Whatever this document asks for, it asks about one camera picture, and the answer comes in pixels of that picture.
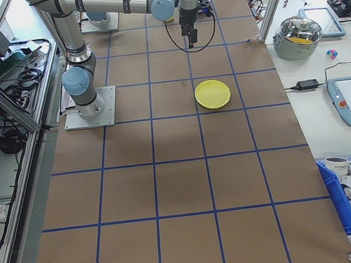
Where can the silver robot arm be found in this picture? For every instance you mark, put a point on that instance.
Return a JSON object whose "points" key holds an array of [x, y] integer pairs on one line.
{"points": [[71, 38], [99, 20]]}

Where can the yellow round plate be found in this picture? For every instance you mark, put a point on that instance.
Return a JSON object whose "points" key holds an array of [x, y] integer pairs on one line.
{"points": [[212, 94]]}

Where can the black usb hub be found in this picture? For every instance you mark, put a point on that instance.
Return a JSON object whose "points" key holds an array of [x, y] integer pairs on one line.
{"points": [[258, 9]]}

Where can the glass pot lid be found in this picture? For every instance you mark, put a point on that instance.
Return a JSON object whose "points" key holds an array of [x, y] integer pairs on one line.
{"points": [[290, 30]]}

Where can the steel cooking pot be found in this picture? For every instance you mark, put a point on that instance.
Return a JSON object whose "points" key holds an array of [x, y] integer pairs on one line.
{"points": [[292, 51]]}

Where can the yellow object inside pot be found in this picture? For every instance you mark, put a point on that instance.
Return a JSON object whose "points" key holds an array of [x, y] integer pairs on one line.
{"points": [[302, 40]]}

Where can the black power adapter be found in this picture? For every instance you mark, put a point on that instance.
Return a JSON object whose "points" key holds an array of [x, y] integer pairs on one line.
{"points": [[308, 85]]}

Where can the multicolour puzzle cube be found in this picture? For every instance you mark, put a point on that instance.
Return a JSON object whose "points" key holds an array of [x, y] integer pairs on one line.
{"points": [[331, 54]]}

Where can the small circuit board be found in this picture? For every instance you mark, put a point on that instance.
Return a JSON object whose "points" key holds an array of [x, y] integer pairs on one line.
{"points": [[334, 2]]}

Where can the white power strip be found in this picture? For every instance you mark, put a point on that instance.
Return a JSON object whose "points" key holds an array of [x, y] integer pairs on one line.
{"points": [[25, 98]]}

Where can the green board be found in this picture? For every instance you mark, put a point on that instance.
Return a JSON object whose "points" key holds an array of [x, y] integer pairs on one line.
{"points": [[14, 62]]}

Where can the grey electronics box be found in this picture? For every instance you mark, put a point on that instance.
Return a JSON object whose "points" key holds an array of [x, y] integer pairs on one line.
{"points": [[2, 44]]}

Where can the white printed mug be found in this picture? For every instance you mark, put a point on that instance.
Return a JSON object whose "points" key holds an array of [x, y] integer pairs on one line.
{"points": [[336, 168]]}

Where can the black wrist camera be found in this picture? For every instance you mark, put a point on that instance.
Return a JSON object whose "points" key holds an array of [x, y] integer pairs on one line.
{"points": [[205, 10]]}

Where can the white square base plate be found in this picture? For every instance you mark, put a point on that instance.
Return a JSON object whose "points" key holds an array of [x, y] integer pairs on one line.
{"points": [[114, 25], [109, 113]]}

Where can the aluminium profile post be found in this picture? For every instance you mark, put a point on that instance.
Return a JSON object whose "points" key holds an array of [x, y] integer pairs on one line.
{"points": [[53, 40], [273, 2]]}

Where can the metal bar V-shaped frame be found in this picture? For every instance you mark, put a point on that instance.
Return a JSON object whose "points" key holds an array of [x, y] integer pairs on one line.
{"points": [[2, 101]]}

